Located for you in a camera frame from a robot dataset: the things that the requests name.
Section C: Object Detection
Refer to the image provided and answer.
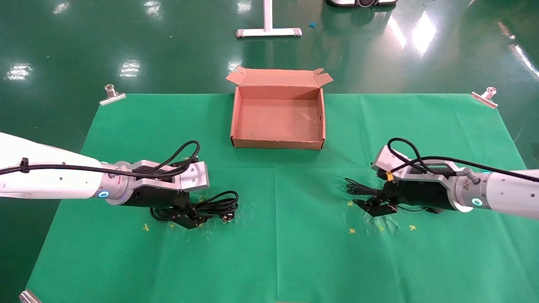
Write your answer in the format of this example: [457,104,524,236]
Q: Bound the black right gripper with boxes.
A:
[352,178,458,218]

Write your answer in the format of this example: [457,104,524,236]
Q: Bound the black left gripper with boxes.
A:
[120,185,209,230]

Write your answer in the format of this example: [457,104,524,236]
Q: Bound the black wired computer mouse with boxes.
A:
[344,178,446,215]

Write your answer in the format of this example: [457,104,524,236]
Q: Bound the black data cable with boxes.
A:
[150,191,240,224]

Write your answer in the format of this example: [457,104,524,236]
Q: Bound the open brown cardboard box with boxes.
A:
[226,66,334,151]

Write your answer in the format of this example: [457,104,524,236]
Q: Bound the green table cloth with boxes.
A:
[24,93,539,303]

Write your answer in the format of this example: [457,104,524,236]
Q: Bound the white T-shaped stand base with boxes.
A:
[235,0,303,39]

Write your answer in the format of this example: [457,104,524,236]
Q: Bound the black and white machine base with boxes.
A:
[327,0,399,8]

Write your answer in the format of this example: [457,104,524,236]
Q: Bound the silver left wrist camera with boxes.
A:
[114,160,210,193]

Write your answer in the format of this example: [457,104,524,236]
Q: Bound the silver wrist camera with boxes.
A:
[371,145,469,186]
[114,160,210,193]

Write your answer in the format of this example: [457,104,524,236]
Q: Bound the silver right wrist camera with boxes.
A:
[371,145,469,186]

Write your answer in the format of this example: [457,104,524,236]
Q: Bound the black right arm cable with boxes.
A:
[387,137,539,184]

